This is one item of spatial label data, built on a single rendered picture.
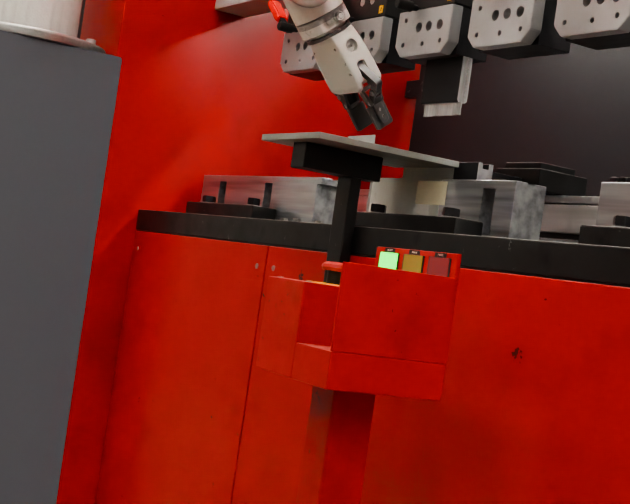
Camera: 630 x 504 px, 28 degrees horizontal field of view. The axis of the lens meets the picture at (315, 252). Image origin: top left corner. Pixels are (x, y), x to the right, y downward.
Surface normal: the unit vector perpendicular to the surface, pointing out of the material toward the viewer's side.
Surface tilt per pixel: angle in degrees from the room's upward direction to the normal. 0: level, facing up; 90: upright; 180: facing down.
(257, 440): 90
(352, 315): 90
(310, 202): 90
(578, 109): 90
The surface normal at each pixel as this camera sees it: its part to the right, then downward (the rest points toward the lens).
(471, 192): -0.84, -0.13
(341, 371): 0.45, 0.05
